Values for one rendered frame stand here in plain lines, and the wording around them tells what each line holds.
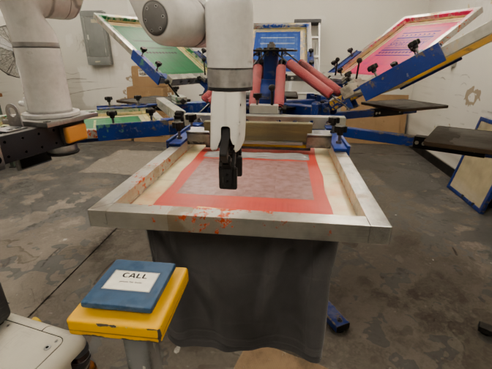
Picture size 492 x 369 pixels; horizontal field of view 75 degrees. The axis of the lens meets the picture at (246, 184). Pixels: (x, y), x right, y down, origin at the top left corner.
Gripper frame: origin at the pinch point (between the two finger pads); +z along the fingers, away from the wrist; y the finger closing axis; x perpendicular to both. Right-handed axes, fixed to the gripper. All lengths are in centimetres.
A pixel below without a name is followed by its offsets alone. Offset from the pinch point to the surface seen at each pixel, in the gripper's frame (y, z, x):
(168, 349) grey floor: -49, 108, -39
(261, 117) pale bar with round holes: -80, 4, 0
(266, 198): -15.7, 11.8, 6.0
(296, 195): -17.9, 11.7, 13.3
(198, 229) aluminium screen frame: 1.9, 11.2, -6.4
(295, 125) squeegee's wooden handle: -56, 2, 13
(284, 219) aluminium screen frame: 1.2, 8.2, 10.2
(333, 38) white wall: -471, -44, 75
